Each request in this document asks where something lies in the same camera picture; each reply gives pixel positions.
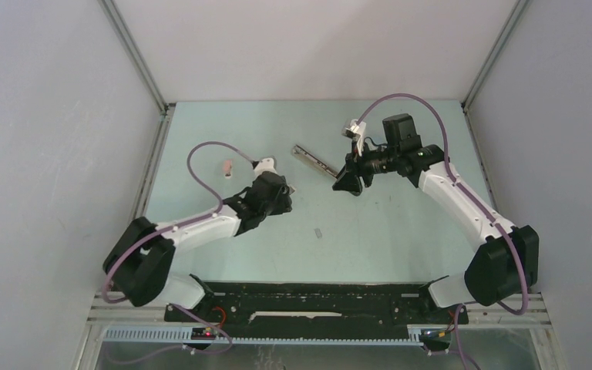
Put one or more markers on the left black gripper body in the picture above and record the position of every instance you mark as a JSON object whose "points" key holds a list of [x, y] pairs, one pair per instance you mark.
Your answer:
{"points": [[280, 206]]}

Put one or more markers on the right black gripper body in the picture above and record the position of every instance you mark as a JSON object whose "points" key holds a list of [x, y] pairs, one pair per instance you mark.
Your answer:
{"points": [[381, 161]]}

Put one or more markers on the beige black long stapler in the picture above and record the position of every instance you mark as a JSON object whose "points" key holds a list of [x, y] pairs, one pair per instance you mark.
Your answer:
{"points": [[309, 159]]}

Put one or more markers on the pink stapler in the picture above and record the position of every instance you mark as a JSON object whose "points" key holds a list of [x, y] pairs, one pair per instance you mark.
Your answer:
{"points": [[228, 168]]}

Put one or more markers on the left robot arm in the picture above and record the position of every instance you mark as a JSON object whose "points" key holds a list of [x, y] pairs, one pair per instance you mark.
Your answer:
{"points": [[140, 263]]}

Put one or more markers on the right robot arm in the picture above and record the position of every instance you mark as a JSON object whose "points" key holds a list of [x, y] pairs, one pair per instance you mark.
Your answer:
{"points": [[505, 260]]}

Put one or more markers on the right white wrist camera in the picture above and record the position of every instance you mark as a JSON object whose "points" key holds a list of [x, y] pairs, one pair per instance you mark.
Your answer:
{"points": [[355, 130]]}

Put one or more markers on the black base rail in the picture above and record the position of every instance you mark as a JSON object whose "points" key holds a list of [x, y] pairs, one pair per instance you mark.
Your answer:
{"points": [[324, 312]]}

